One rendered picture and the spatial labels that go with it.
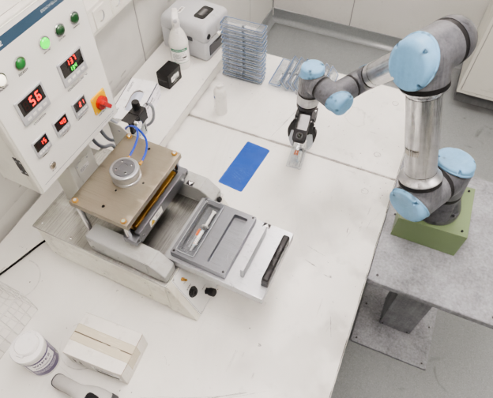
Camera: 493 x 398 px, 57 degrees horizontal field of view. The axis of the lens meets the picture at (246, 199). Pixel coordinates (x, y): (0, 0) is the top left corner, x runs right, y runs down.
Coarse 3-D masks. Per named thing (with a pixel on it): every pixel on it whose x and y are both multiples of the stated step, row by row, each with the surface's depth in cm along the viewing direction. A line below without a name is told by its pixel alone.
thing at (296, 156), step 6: (294, 144) 170; (300, 144) 170; (306, 144) 170; (294, 150) 168; (300, 150) 168; (306, 150) 168; (294, 156) 167; (300, 156) 167; (288, 162) 165; (294, 162) 165; (300, 162) 165
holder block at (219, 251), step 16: (224, 208) 131; (224, 224) 128; (240, 224) 130; (208, 240) 125; (224, 240) 127; (240, 240) 125; (176, 256) 124; (208, 256) 122; (224, 256) 124; (224, 272) 119
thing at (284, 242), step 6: (282, 240) 123; (288, 240) 124; (282, 246) 122; (276, 252) 121; (282, 252) 122; (276, 258) 120; (270, 264) 119; (276, 264) 119; (270, 270) 118; (264, 276) 117; (270, 276) 118; (264, 282) 118
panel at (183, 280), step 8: (176, 272) 127; (184, 272) 130; (176, 280) 128; (184, 280) 128; (192, 280) 133; (200, 280) 136; (208, 280) 139; (184, 288) 130; (200, 288) 136; (184, 296) 131; (200, 296) 137; (208, 296) 140; (192, 304) 134; (200, 304) 137; (200, 312) 137
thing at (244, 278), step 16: (256, 224) 131; (176, 240) 128; (256, 240) 123; (272, 240) 128; (240, 256) 125; (256, 256) 125; (272, 256) 125; (192, 272) 125; (208, 272) 122; (240, 272) 120; (256, 272) 122; (240, 288) 120; (256, 288) 120
